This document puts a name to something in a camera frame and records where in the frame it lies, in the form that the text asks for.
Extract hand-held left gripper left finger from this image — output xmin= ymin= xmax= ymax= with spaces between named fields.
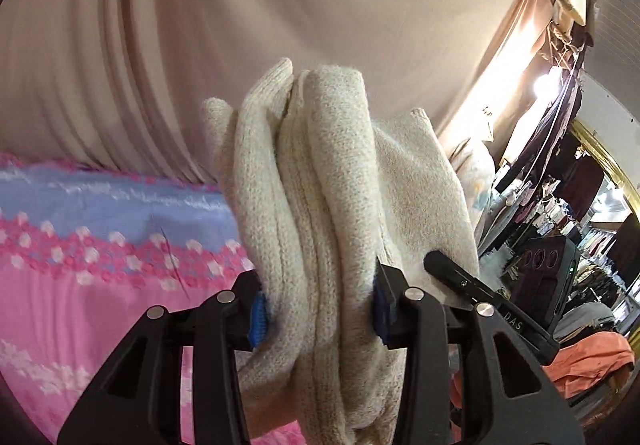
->
xmin=56 ymin=270 xmax=267 ymax=445

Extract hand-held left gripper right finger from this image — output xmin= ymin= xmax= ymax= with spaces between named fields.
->
xmin=372 ymin=262 xmax=586 ymax=445

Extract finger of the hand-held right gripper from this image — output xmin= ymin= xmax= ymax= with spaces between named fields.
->
xmin=424 ymin=250 xmax=507 ymax=315

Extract cream knitted sweater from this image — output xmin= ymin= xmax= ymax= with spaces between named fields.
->
xmin=201 ymin=58 xmax=481 ymax=445

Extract rack of hanging clothes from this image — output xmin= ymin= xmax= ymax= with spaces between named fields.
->
xmin=477 ymin=75 xmax=640 ymax=326

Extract grey cloth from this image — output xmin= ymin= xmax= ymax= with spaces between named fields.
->
xmin=552 ymin=301 xmax=617 ymax=342

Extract orange cloth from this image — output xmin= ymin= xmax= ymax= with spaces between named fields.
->
xmin=450 ymin=330 xmax=636 ymax=408

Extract white printed cloth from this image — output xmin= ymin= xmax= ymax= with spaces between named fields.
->
xmin=449 ymin=135 xmax=497 ymax=228

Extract pink and blue patterned blanket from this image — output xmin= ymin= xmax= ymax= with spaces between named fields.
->
xmin=0 ymin=152 xmax=307 ymax=445

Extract bright lamp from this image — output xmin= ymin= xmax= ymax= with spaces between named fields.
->
xmin=527 ymin=68 xmax=568 ymax=103

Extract beige curtain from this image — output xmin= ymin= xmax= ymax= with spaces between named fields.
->
xmin=0 ymin=0 xmax=568 ymax=186

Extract gold mirror frame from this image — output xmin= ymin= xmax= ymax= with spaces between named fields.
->
xmin=570 ymin=118 xmax=640 ymax=226

